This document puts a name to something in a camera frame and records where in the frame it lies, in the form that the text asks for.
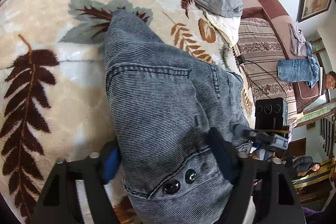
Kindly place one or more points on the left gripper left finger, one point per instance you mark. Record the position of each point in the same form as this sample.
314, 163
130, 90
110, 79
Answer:
109, 161

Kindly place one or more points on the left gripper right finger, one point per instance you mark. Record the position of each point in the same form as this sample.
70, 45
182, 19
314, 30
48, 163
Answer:
226, 156

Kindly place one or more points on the blue denim pants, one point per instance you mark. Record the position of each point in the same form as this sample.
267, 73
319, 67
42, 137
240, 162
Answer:
163, 103

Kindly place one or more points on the folded blue jeans on sofa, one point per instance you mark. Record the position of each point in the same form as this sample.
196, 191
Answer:
300, 70

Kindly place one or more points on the black charger on blanket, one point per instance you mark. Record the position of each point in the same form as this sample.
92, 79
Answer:
241, 59

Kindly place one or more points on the leaf print fleece blanket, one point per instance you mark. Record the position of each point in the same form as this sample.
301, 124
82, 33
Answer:
53, 94

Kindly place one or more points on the striped brown sofa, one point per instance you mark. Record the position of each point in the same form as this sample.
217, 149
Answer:
264, 40

